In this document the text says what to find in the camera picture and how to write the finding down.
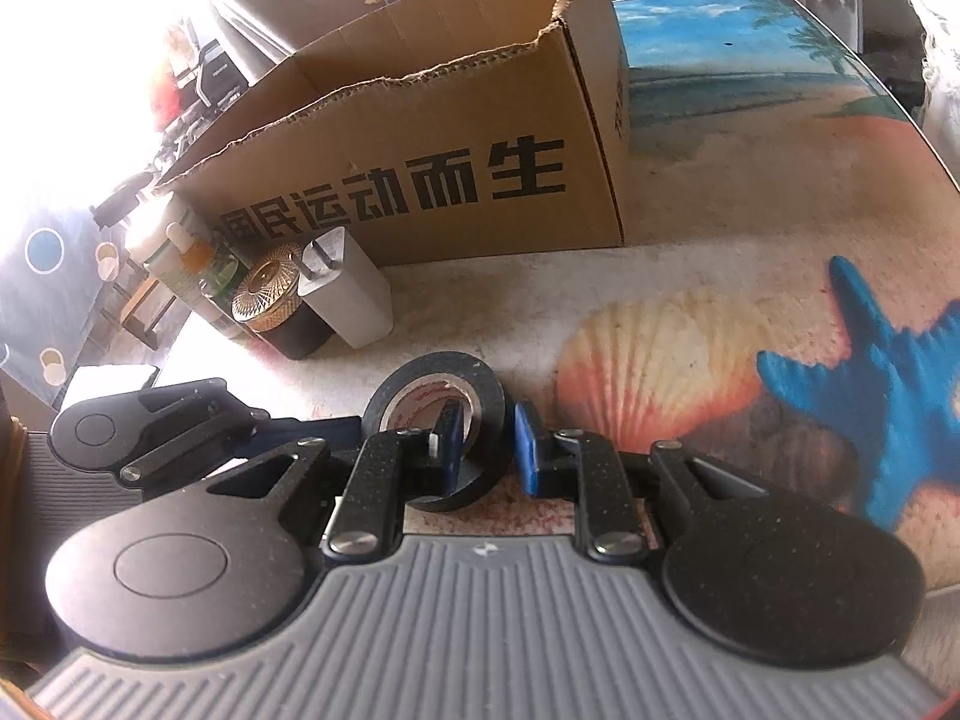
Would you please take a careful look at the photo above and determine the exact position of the white lotion bottle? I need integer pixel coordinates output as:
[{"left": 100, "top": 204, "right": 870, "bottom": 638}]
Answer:
[{"left": 125, "top": 193, "right": 212, "bottom": 302}]

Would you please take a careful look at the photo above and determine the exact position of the black electrical tape roll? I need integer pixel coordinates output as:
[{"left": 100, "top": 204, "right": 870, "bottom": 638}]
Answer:
[{"left": 361, "top": 351, "right": 514, "bottom": 512}]

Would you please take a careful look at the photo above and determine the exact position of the beach print table mat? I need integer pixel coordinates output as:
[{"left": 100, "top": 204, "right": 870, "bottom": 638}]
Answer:
[{"left": 164, "top": 0, "right": 960, "bottom": 602}]

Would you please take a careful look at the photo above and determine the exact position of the wooden stool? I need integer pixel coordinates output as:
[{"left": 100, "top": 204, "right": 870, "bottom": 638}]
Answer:
[{"left": 119, "top": 277, "right": 178, "bottom": 351}]

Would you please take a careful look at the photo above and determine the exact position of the large brown cardboard box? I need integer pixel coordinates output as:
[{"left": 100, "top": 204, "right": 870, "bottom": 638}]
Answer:
[{"left": 161, "top": 0, "right": 630, "bottom": 265}]

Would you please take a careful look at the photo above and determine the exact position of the white power adapter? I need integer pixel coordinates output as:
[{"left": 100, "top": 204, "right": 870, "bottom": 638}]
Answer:
[{"left": 290, "top": 226, "right": 394, "bottom": 349}]

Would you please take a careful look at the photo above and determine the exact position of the orange dropper bottle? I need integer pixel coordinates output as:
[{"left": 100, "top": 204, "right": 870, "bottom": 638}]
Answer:
[{"left": 166, "top": 223, "right": 215, "bottom": 275}]

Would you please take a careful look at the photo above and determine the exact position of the green clear bottle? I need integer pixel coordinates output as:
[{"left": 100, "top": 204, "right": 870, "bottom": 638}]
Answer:
[{"left": 199, "top": 247, "right": 249, "bottom": 317}]

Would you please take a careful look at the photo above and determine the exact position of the gold lidded round jar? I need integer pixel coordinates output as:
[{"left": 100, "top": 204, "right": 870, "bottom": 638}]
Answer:
[{"left": 231, "top": 244, "right": 334, "bottom": 361}]

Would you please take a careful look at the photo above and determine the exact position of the blue dotted floor mat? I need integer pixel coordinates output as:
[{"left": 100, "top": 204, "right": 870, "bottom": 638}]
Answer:
[{"left": 2, "top": 208, "right": 139, "bottom": 408}]

